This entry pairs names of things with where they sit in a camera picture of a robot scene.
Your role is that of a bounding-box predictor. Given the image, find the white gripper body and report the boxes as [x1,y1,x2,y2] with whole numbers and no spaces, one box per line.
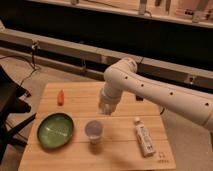
[98,90,118,115]

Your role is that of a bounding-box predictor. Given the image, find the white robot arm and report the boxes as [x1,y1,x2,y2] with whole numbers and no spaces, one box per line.
[99,58,213,133]

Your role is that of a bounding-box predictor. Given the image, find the small black block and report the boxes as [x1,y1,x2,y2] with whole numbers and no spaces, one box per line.
[136,95,143,101]

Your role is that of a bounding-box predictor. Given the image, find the orange carrot toy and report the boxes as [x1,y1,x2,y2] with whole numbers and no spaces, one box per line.
[57,90,64,106]

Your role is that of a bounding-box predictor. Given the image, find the white tube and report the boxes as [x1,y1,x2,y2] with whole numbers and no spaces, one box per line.
[134,117,156,157]

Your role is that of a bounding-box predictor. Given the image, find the green bowl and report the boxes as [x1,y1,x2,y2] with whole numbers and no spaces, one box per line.
[37,113,74,149]

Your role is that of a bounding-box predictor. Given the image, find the black chair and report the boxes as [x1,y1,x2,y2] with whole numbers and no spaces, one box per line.
[0,65,35,164]

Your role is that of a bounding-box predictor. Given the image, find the black floor cable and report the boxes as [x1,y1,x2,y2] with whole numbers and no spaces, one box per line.
[0,54,42,88]

